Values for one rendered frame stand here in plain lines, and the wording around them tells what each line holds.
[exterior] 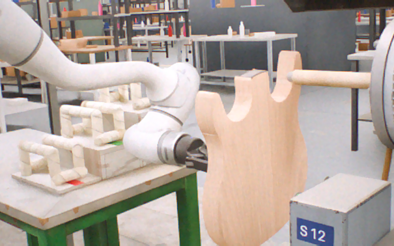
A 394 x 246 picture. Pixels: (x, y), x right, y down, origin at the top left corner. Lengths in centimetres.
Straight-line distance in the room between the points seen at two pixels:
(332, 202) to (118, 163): 94
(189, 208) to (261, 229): 51
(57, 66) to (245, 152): 44
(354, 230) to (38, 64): 70
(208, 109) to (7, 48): 41
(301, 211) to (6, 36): 64
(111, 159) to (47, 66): 53
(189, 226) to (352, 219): 100
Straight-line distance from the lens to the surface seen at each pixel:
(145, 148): 142
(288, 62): 127
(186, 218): 175
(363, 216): 85
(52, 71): 119
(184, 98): 145
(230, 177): 113
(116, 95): 189
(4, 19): 110
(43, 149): 159
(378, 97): 98
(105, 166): 162
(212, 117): 105
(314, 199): 84
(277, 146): 125
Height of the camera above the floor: 141
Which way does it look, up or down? 12 degrees down
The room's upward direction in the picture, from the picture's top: 3 degrees counter-clockwise
